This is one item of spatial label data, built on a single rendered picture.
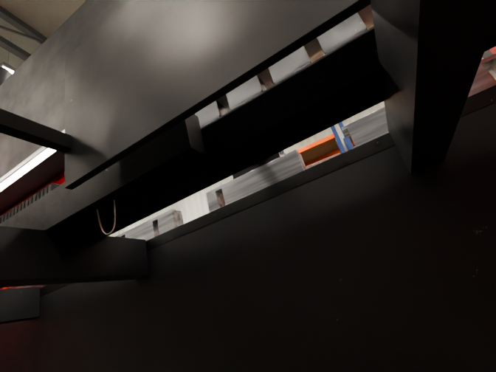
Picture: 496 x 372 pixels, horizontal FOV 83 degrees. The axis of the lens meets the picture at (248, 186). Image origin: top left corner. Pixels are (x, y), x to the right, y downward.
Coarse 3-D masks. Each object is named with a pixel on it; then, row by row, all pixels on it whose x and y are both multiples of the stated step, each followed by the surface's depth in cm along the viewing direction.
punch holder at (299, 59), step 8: (304, 48) 103; (288, 56) 106; (296, 56) 104; (304, 56) 102; (280, 64) 106; (288, 64) 105; (296, 64) 103; (304, 64) 101; (272, 72) 107; (280, 72) 106; (288, 72) 104; (280, 80) 105
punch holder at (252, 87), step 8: (248, 80) 112; (256, 80) 110; (240, 88) 113; (248, 88) 111; (256, 88) 109; (264, 88) 113; (232, 96) 114; (240, 96) 112; (248, 96) 110; (232, 104) 113; (240, 104) 111
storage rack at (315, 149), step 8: (328, 136) 671; (336, 136) 663; (312, 144) 683; (320, 144) 678; (328, 144) 709; (336, 144) 719; (304, 152) 716; (312, 152) 728; (320, 152) 740; (328, 152) 752; (336, 152) 747; (304, 160) 761; (312, 160) 769
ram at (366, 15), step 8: (368, 8) 97; (360, 16) 99; (368, 16) 100; (312, 48) 107; (264, 72) 112; (264, 80) 116; (224, 96) 118; (224, 104) 123; (64, 176) 161; (48, 184) 167; (24, 200) 176; (0, 216) 187
